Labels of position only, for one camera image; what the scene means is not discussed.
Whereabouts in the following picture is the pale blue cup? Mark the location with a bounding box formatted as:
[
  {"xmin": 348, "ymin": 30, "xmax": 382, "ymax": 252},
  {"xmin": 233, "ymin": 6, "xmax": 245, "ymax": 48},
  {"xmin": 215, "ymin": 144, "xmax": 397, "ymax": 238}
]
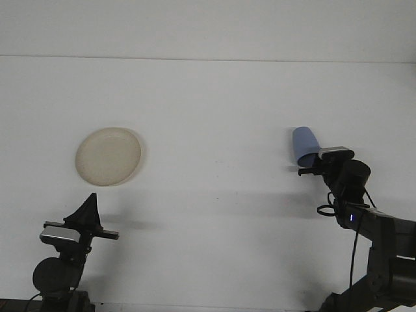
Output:
[{"xmin": 291, "ymin": 125, "xmax": 323, "ymax": 167}]

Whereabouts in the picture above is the pale round plate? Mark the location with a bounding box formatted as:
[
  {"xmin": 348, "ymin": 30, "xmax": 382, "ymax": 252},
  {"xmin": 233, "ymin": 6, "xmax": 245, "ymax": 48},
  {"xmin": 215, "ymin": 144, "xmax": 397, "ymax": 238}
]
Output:
[{"xmin": 75, "ymin": 126, "xmax": 146, "ymax": 188}]

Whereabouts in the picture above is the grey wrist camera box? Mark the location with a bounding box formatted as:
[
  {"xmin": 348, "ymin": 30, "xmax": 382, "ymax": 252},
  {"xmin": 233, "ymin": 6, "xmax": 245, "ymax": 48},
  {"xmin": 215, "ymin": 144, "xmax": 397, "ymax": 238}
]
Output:
[
  {"xmin": 317, "ymin": 146, "xmax": 355, "ymax": 161},
  {"xmin": 38, "ymin": 226, "xmax": 81, "ymax": 244}
]

